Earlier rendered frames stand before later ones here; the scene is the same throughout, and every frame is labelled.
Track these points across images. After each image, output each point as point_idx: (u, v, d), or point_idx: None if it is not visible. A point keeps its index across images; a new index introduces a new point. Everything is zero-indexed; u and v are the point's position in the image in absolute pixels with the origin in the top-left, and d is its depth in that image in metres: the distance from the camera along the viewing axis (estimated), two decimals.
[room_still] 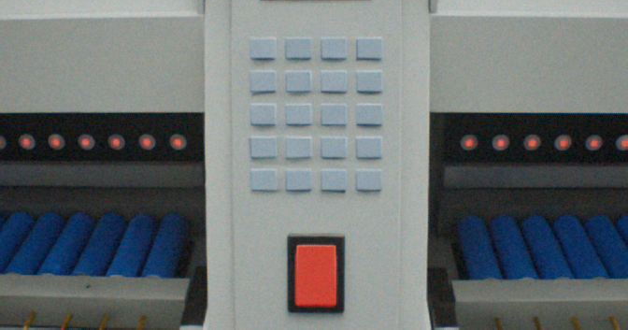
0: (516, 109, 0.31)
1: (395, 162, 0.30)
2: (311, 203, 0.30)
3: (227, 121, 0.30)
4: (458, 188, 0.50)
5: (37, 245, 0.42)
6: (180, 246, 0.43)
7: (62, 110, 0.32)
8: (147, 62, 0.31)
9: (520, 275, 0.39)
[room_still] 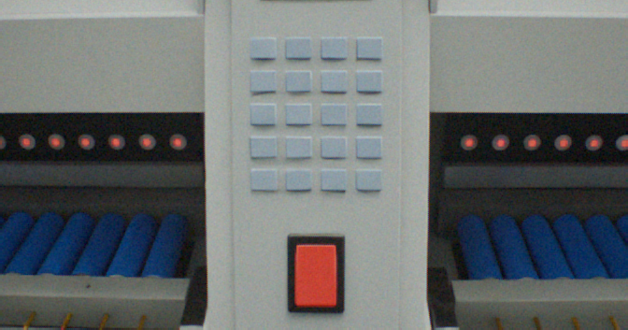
0: (516, 109, 0.31)
1: (395, 162, 0.30)
2: (311, 203, 0.30)
3: (227, 121, 0.30)
4: (458, 188, 0.50)
5: (37, 245, 0.42)
6: (180, 246, 0.43)
7: (62, 110, 0.32)
8: (147, 62, 0.31)
9: (520, 275, 0.39)
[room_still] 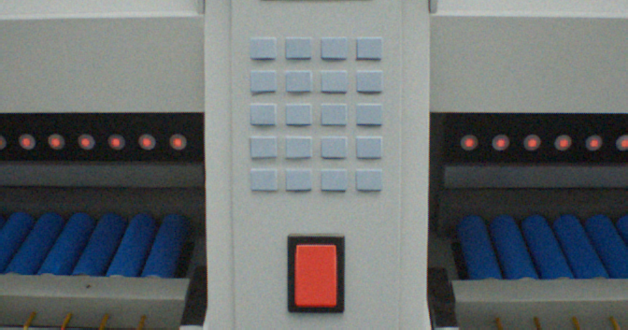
0: (516, 109, 0.31)
1: (395, 162, 0.30)
2: (311, 203, 0.30)
3: (227, 121, 0.30)
4: (458, 188, 0.50)
5: (37, 245, 0.42)
6: (180, 246, 0.43)
7: (62, 110, 0.32)
8: (147, 62, 0.31)
9: (520, 275, 0.39)
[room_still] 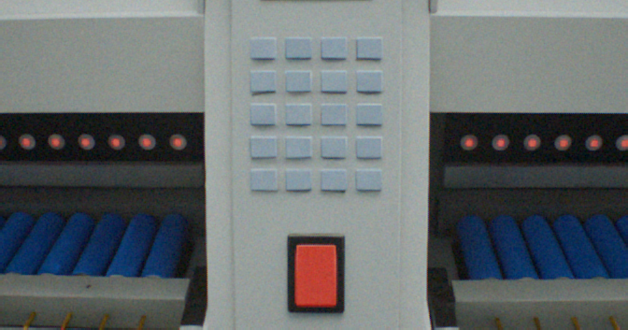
0: (516, 109, 0.31)
1: (395, 162, 0.30)
2: (311, 203, 0.30)
3: (227, 121, 0.30)
4: (458, 188, 0.50)
5: (37, 245, 0.42)
6: (180, 246, 0.43)
7: (62, 110, 0.32)
8: (147, 62, 0.31)
9: (520, 275, 0.39)
